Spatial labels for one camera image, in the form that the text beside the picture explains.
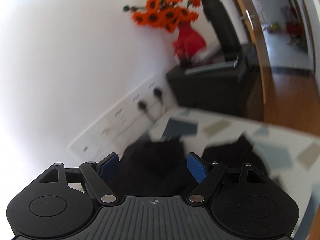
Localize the black power plug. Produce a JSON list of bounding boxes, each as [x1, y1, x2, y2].
[[138, 101, 154, 123], [152, 87, 167, 114]]

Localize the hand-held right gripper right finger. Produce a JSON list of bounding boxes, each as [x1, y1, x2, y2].
[[186, 152, 269, 203]]

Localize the black shorts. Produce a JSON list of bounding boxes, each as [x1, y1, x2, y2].
[[105, 135, 269, 196]]

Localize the black tall flask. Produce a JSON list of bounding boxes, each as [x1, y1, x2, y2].
[[199, 0, 241, 61]]

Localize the grey flat device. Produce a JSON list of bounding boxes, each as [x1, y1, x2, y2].
[[184, 57, 240, 76]]

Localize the wooden door frame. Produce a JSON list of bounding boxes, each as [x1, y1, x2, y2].
[[226, 0, 273, 68]]

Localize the red vase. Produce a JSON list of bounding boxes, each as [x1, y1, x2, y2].
[[172, 22, 207, 63]]

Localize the geometric patterned bed sheet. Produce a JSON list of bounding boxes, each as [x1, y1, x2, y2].
[[146, 105, 320, 240]]

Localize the white power strip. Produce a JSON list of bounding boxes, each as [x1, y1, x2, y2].
[[69, 74, 175, 161]]

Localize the black cabinet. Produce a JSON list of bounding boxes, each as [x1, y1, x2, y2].
[[166, 44, 265, 120]]

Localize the orange artificial flowers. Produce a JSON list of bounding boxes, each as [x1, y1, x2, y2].
[[122, 0, 202, 34]]

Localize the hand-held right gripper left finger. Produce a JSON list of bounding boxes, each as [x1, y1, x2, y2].
[[39, 152, 120, 205]]

